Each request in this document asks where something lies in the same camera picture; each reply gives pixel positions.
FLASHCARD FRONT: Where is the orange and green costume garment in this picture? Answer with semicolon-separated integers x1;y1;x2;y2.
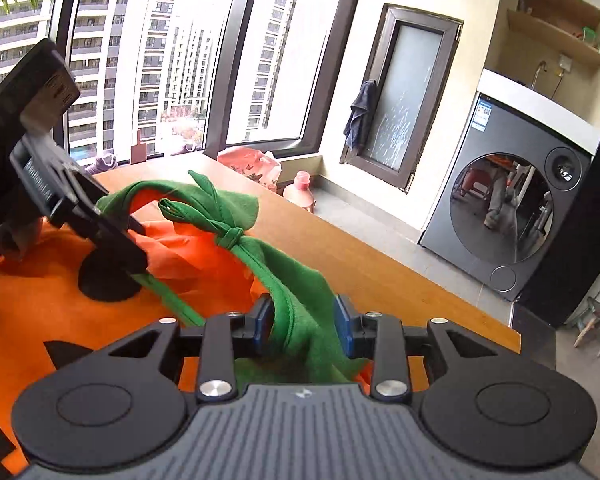
0;170;376;480

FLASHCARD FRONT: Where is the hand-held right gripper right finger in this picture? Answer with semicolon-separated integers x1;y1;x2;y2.
333;293;487;405

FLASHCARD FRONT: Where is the pink detergent bottle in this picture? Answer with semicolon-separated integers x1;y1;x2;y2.
283;171;317;213

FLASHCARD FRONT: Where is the person's left hand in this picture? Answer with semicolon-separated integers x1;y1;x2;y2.
0;219;44;261

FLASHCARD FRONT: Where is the wooden wall shelf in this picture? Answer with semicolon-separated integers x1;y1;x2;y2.
506;0;600;67

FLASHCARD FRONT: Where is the frosted glass brown-framed window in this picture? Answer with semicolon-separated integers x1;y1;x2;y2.
340;3;465;193

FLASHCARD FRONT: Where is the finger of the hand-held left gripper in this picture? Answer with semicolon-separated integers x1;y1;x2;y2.
72;204;149;279

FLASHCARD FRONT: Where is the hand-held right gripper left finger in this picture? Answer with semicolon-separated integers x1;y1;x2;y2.
108;293;276;405

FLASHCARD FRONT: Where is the grey front-load washing machine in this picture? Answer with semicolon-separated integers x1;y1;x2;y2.
419;91;595;303

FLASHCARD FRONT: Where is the large black window frame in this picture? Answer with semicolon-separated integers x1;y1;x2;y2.
45;0;371;161

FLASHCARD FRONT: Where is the dark blue hanging towel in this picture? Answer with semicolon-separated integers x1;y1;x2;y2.
343;80;378;153

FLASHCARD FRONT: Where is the small wooden paddle board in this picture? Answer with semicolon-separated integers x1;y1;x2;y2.
130;130;148;163

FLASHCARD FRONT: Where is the pink plastic bag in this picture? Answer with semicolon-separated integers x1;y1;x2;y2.
217;146;283;193

